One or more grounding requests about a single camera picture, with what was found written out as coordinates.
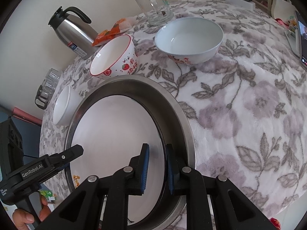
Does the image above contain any white plate black rim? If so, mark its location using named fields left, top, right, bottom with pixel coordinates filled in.
left=69, top=95, right=164, bottom=225

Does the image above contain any white bowl red logo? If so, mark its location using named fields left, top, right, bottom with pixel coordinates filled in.
left=154, top=17, right=224, bottom=64

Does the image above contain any person's left hand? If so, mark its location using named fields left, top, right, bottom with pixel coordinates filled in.
left=12, top=195, right=51, bottom=230

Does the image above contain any small white bowl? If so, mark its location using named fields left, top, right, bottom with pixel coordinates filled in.
left=53, top=85, right=82, bottom=126

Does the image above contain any clear drinking glass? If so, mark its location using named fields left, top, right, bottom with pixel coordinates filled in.
left=46, top=68, right=61, bottom=86

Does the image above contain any floral fleece tablecloth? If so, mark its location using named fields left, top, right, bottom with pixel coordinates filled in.
left=39, top=0, right=307, bottom=230

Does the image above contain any red embroidered cushion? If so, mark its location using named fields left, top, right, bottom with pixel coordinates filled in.
left=269, top=218, right=281, bottom=230

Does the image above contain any strawberry pattern bowl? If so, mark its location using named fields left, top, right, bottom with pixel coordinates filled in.
left=89, top=35, right=139, bottom=80

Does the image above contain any orange snack packet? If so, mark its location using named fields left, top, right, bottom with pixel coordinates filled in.
left=92, top=17, right=136, bottom=46

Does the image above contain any clear glass mug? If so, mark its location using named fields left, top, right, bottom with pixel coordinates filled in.
left=135, top=0, right=173, bottom=26

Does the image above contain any white power strip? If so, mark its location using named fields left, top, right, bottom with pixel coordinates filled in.
left=226, top=0, right=256, bottom=11

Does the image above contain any smartphone showing video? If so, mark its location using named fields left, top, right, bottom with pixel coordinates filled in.
left=295, top=11, right=306, bottom=70

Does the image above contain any glass teapot black handle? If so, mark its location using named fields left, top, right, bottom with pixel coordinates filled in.
left=34, top=85, right=51, bottom=110

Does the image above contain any steel thermos black handle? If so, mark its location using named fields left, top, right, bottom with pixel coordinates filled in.
left=48, top=6, right=98, bottom=59

